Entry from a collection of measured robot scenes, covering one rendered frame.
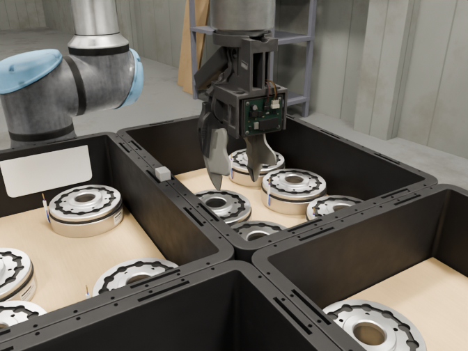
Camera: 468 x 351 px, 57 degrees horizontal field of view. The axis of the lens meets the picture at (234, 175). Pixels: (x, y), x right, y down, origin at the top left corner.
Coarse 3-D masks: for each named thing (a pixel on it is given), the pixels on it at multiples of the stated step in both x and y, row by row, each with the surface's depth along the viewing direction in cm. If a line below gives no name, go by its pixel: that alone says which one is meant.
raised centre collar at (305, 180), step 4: (280, 176) 70; (284, 176) 70; (288, 176) 70; (292, 176) 70; (296, 176) 70; (300, 176) 70; (304, 176) 70; (280, 180) 68; (284, 180) 68; (304, 180) 68; (308, 180) 68; (280, 184) 68; (284, 184) 67; (288, 184) 67; (292, 184) 67; (296, 184) 67; (300, 184) 67; (304, 184) 67; (308, 184) 68; (292, 188) 67; (296, 188) 67; (300, 188) 67
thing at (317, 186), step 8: (272, 176) 71; (312, 176) 71; (264, 184) 68; (272, 184) 68; (312, 184) 68; (320, 184) 69; (272, 192) 66; (280, 192) 66; (288, 192) 66; (296, 192) 66; (304, 192) 66; (312, 192) 66; (320, 192) 66
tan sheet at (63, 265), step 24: (24, 216) 66; (0, 240) 60; (24, 240) 60; (48, 240) 60; (72, 240) 60; (96, 240) 60; (120, 240) 60; (144, 240) 60; (48, 264) 55; (72, 264) 55; (96, 264) 55; (48, 288) 51; (72, 288) 51; (48, 312) 47
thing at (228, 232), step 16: (128, 128) 72; (144, 128) 72; (304, 128) 73; (320, 128) 72; (128, 144) 65; (352, 144) 65; (144, 160) 60; (384, 160) 60; (416, 176) 56; (432, 176) 55; (400, 192) 51; (208, 208) 48; (352, 208) 48; (368, 208) 48; (224, 224) 45; (304, 224) 45; (320, 224) 45; (240, 240) 42; (256, 240) 42; (272, 240) 42; (240, 256) 41
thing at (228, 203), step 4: (208, 196) 63; (212, 196) 63; (216, 196) 63; (220, 196) 63; (224, 196) 63; (204, 200) 62; (208, 200) 63; (212, 200) 63; (216, 200) 63; (220, 200) 63; (224, 200) 63; (228, 200) 62; (228, 204) 61; (232, 204) 62; (212, 208) 60; (216, 208) 60; (220, 208) 60; (224, 208) 60; (228, 208) 61; (216, 212) 60; (220, 212) 60
